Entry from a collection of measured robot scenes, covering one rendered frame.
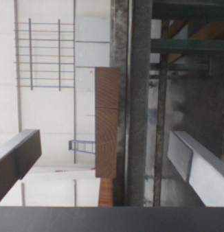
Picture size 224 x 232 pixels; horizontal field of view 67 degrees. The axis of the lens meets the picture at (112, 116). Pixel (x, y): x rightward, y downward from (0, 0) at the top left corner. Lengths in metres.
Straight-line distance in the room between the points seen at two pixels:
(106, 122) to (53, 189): 7.56
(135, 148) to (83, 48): 5.85
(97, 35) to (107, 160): 6.06
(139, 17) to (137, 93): 0.15
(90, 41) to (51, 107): 2.78
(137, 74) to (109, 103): 0.19
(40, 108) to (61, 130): 1.13
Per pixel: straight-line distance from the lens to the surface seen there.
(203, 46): 1.06
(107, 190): 0.37
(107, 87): 0.19
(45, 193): 7.90
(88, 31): 6.30
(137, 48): 0.38
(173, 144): 0.16
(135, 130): 0.37
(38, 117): 7.04
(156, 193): 1.24
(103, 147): 0.21
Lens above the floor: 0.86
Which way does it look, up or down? 1 degrees down
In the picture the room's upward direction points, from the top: 89 degrees counter-clockwise
